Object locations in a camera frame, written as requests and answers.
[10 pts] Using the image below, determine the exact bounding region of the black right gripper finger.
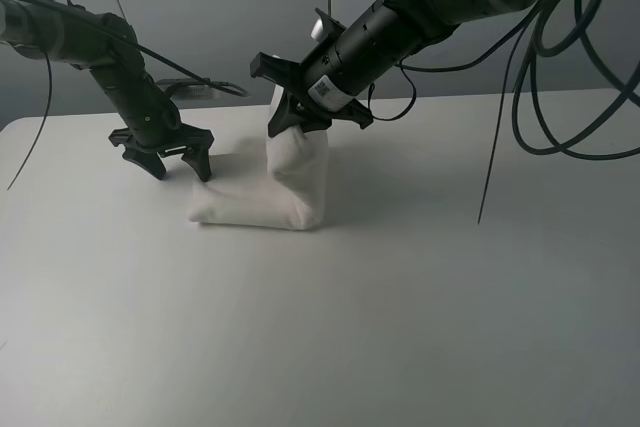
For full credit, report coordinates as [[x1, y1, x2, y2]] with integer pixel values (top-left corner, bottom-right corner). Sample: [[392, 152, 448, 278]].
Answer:
[[300, 115, 331, 133], [267, 91, 304, 138]]

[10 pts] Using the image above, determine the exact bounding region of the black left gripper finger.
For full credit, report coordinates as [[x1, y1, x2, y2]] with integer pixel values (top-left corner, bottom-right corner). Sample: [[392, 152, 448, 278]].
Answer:
[[122, 147, 166, 180], [181, 146, 211, 182]]

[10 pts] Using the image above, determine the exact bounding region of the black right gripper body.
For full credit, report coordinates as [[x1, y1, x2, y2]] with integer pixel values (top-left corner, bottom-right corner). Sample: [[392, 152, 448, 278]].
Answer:
[[250, 53, 373, 129]]

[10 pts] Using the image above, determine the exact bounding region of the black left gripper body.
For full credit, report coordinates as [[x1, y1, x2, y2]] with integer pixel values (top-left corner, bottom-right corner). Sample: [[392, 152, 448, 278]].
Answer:
[[108, 124, 214, 159]]

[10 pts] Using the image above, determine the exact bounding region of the white towel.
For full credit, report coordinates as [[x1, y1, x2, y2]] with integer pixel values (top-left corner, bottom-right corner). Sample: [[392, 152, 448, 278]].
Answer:
[[185, 86, 331, 233]]

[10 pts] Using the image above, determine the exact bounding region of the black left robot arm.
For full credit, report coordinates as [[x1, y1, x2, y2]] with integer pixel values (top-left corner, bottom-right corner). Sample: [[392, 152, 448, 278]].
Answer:
[[1, 0, 214, 181]]

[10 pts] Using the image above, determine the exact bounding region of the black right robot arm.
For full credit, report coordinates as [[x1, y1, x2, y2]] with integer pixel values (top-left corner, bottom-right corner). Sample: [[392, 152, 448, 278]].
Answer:
[[250, 0, 535, 138]]

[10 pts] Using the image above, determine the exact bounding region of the left camera cable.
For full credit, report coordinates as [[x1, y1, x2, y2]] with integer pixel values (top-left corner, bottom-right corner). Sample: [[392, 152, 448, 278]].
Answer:
[[0, 0, 251, 192]]

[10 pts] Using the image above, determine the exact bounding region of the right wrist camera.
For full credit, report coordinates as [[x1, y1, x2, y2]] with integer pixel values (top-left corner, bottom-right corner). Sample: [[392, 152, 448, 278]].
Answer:
[[311, 8, 346, 43]]

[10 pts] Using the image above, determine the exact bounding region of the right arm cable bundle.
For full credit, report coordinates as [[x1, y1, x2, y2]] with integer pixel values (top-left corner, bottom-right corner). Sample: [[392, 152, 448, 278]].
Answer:
[[369, 0, 640, 226]]

